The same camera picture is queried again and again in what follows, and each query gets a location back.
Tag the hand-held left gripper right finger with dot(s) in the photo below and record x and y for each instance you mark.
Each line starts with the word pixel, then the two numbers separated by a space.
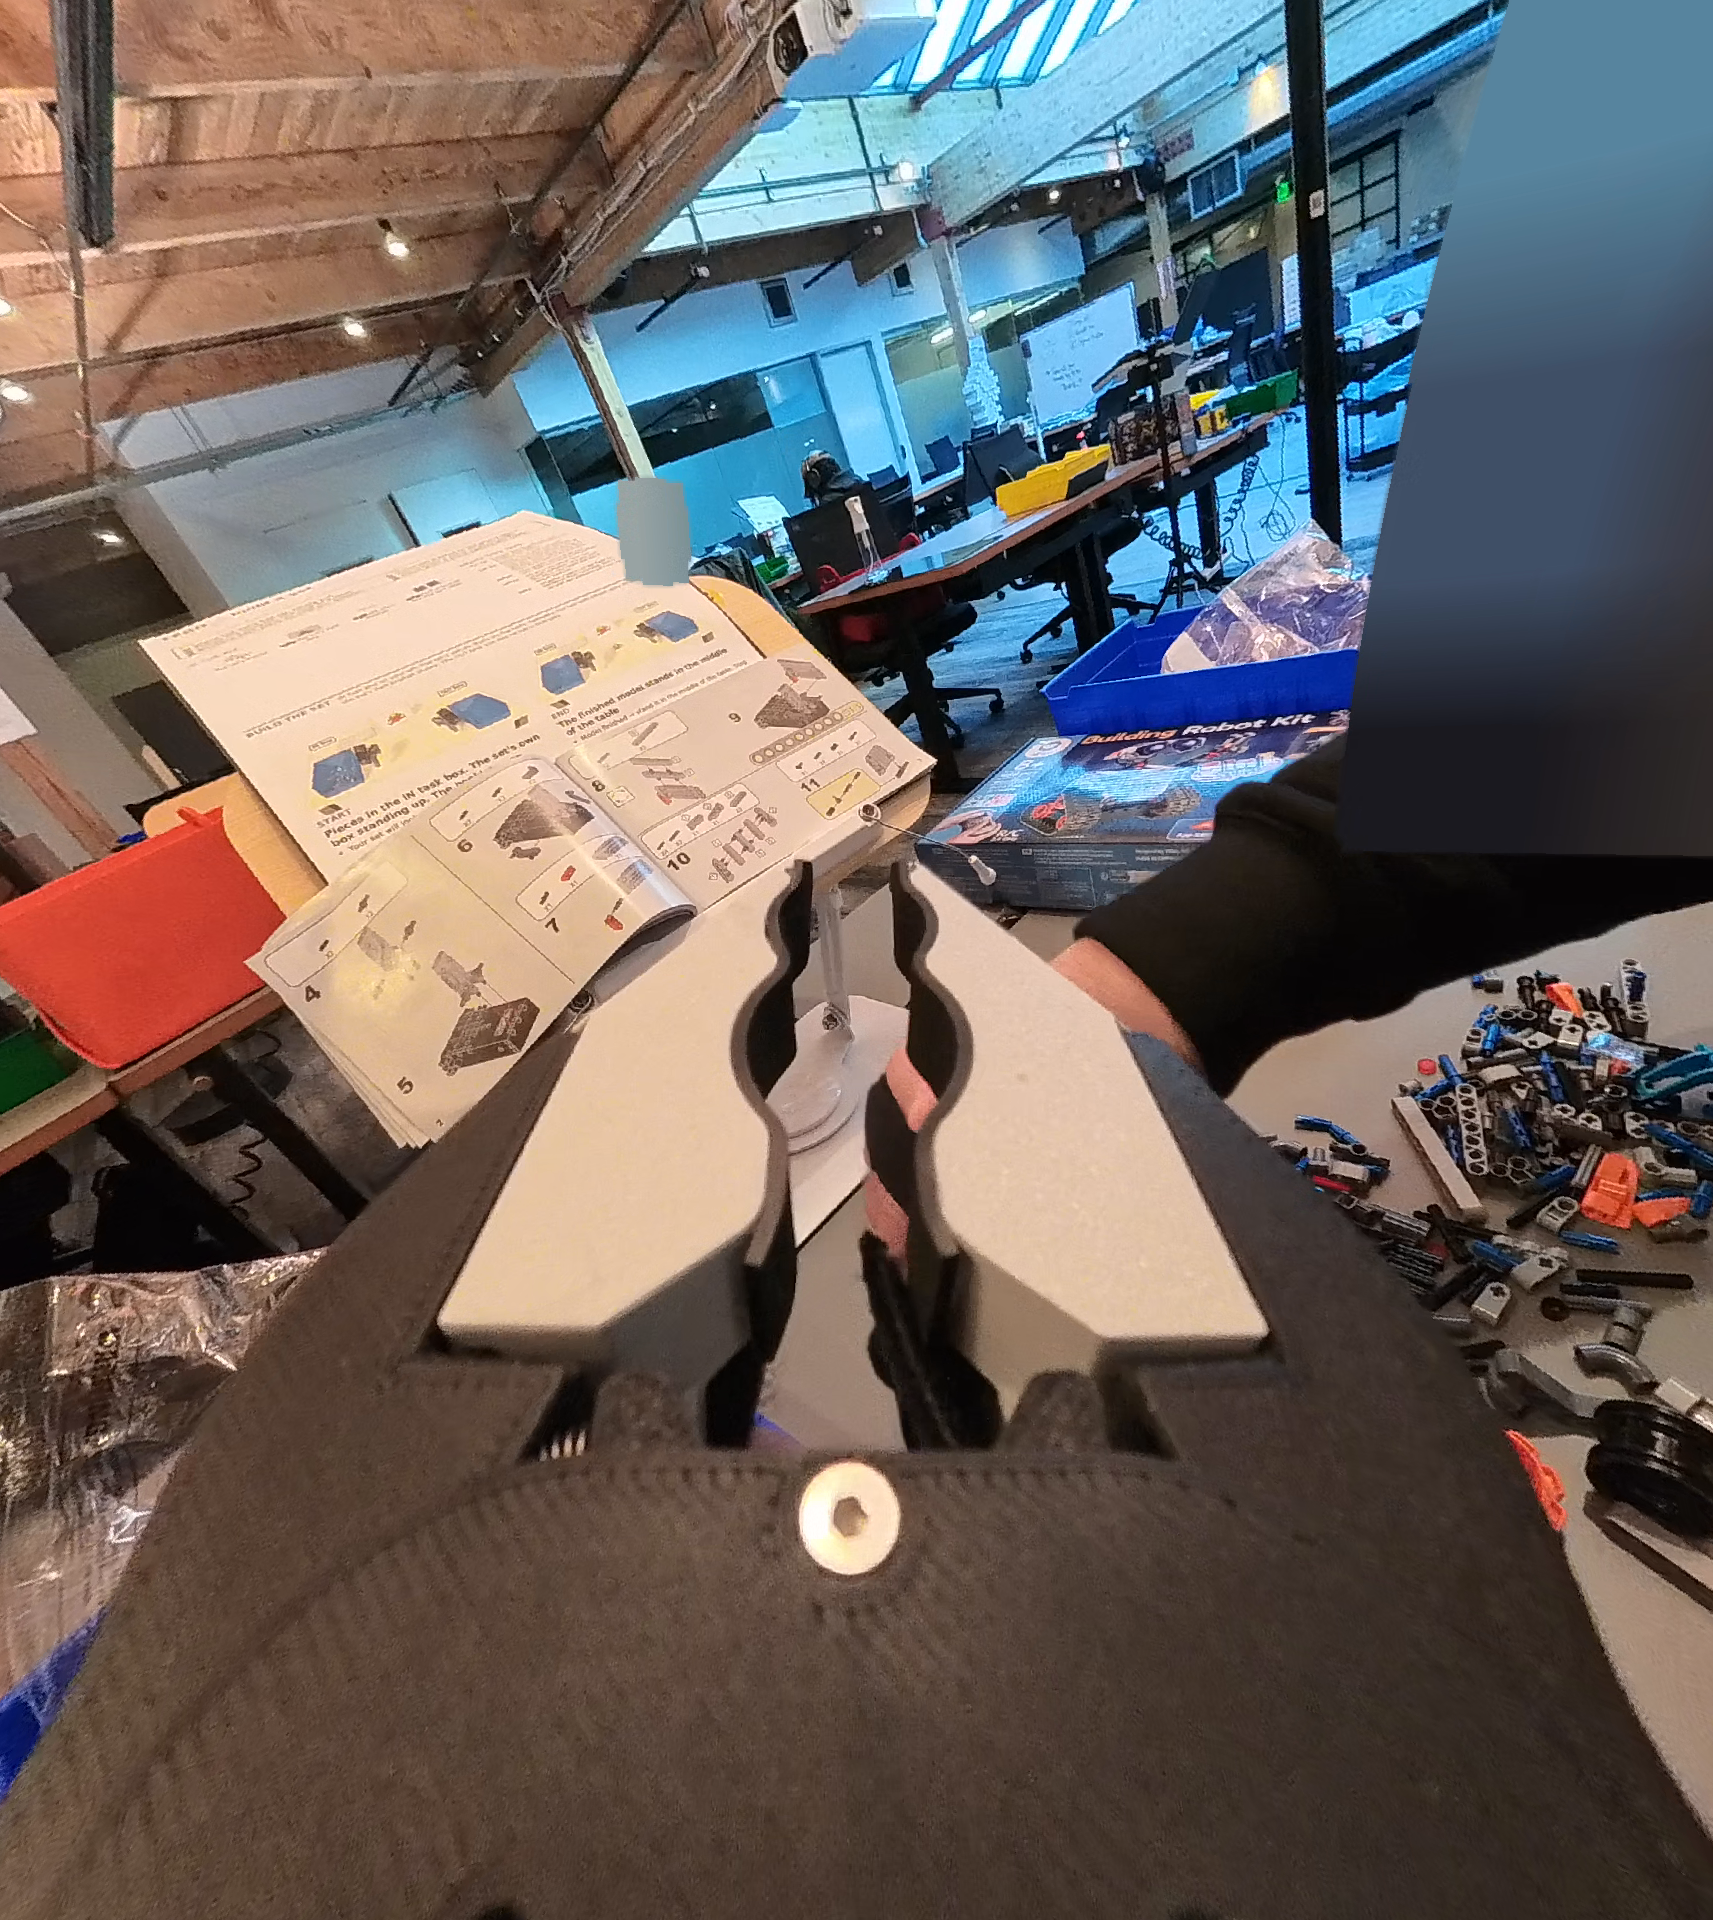
pixel 1098 1201

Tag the wooden book stand, white base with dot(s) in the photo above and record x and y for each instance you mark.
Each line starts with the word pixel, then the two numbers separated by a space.
pixel 251 851

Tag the long wooden office desk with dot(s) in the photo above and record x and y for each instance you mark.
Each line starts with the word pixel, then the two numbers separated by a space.
pixel 1037 534

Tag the red storage bin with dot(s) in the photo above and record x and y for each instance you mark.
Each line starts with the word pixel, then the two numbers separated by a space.
pixel 122 946

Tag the pile of toy building pieces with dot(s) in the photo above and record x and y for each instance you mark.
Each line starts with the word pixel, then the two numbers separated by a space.
pixel 1577 1081

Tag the wooden side desk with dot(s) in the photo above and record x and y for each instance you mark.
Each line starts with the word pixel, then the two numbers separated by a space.
pixel 17 1177

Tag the whiteboard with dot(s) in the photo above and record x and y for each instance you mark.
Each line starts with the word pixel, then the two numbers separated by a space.
pixel 1082 355

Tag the person's right hand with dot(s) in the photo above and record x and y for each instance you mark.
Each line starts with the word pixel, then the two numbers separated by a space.
pixel 1122 997

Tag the clear plastic bag of parts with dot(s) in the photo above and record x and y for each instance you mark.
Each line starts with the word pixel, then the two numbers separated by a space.
pixel 106 1440

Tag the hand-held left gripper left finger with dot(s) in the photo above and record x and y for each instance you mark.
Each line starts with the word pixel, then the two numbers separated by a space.
pixel 616 1201

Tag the large black wheel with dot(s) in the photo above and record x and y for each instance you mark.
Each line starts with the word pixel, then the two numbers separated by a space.
pixel 1662 1471

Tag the person's right forearm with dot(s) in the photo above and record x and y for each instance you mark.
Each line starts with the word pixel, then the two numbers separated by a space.
pixel 1397 901

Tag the blue toy kit box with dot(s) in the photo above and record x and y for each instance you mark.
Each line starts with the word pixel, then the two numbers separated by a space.
pixel 1157 797

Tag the instruction manual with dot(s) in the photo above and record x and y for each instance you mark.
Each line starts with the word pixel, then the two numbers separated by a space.
pixel 496 690

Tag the black pillar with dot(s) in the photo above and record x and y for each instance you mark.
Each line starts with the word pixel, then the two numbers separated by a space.
pixel 1314 270

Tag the yellow storage bin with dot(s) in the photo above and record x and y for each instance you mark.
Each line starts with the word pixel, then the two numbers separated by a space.
pixel 1052 481

